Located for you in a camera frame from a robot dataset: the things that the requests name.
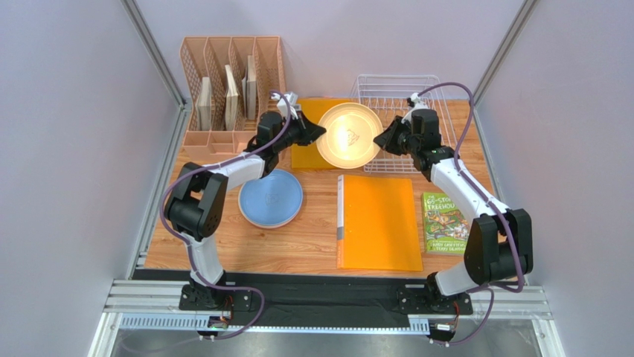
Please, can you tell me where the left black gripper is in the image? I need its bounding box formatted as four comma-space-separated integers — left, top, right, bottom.
274, 110, 326, 153

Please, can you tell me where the tan wooden plate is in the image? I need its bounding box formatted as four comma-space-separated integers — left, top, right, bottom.
316, 103, 383, 170

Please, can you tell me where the blue grey plate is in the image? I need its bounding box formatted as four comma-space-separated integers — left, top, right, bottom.
238, 169, 304, 212

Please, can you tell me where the yellow beige plate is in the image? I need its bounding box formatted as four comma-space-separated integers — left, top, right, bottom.
241, 210, 300, 229

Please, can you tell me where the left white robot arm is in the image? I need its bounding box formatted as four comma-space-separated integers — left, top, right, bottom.
160, 112, 327, 310

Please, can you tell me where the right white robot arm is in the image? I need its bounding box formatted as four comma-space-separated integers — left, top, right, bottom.
374, 109, 534, 312

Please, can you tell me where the translucent orange document folder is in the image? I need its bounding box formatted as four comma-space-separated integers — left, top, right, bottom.
290, 97, 352, 170

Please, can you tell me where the right beige book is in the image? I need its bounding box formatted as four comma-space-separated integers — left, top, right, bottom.
243, 55, 257, 120

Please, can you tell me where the beige book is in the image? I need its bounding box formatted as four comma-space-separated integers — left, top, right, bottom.
196, 77, 213, 131
225, 65, 239, 131
243, 55, 257, 120

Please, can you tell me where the middle beige book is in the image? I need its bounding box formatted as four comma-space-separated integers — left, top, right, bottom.
225, 65, 239, 131

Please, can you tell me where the pink plastic file organizer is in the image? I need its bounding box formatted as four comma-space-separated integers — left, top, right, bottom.
180, 36, 286, 163

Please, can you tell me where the green treehouse book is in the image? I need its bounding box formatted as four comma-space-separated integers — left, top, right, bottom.
421, 192, 469, 255

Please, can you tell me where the left beige book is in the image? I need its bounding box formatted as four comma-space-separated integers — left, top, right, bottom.
196, 77, 213, 131

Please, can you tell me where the black base mat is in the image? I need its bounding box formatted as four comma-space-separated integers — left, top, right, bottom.
131, 269, 524, 329

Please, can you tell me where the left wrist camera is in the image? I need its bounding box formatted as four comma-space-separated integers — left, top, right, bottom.
270, 90, 301, 120

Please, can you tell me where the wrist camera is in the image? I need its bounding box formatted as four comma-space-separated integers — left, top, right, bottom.
403, 93, 440, 135
270, 90, 301, 120

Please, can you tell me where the white wire dish rack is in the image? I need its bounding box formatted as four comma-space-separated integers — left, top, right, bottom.
350, 74, 458, 174

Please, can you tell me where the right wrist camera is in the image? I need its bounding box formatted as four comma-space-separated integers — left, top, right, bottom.
403, 93, 440, 135

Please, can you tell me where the orange ring binder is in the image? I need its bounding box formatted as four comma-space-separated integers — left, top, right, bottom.
336, 175, 423, 272

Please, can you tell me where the left aluminium frame post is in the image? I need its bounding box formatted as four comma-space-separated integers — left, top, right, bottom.
121, 0, 188, 110

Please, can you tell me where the aluminium frame post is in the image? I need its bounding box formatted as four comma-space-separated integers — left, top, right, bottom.
473, 0, 540, 106
121, 0, 188, 110

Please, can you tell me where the right aluminium frame post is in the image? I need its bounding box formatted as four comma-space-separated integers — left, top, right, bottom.
473, 0, 540, 106

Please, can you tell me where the aluminium front rail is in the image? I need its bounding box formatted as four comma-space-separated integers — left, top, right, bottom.
91, 270, 564, 356

